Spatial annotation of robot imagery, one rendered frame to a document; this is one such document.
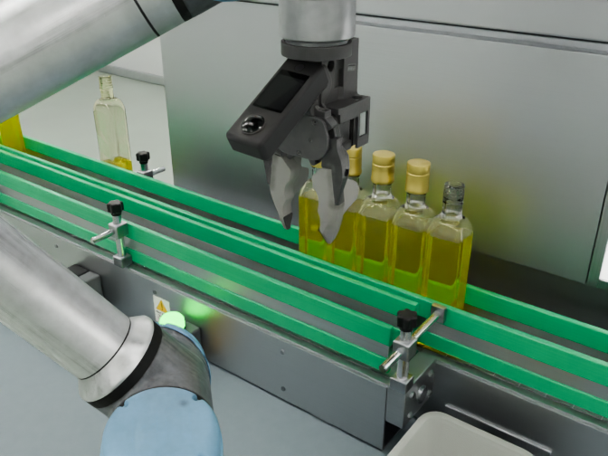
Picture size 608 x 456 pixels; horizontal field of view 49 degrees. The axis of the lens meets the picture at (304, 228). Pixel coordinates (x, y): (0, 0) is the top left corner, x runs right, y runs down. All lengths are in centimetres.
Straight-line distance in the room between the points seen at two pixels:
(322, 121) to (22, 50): 29
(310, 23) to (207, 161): 88
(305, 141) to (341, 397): 49
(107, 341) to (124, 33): 37
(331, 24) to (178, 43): 84
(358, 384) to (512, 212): 36
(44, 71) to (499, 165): 74
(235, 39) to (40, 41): 87
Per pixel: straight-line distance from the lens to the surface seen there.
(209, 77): 142
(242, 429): 111
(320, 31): 65
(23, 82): 52
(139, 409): 71
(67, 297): 74
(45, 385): 126
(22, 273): 73
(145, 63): 626
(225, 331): 116
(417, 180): 98
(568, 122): 102
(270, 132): 62
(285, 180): 72
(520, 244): 110
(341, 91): 71
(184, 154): 154
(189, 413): 71
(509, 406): 103
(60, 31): 50
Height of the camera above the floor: 151
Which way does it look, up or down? 27 degrees down
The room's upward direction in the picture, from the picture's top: straight up
